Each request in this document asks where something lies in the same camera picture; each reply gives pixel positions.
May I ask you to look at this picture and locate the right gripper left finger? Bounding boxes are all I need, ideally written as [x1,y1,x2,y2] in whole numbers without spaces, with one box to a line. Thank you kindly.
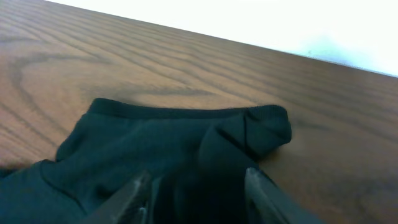
[82,171,152,224]

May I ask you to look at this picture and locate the black t-shirt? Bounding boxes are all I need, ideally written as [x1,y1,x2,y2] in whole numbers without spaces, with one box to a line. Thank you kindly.
[1,98,292,223]

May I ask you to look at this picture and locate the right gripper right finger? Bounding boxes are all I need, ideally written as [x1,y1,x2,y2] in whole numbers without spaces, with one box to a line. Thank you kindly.
[244,167,323,224]

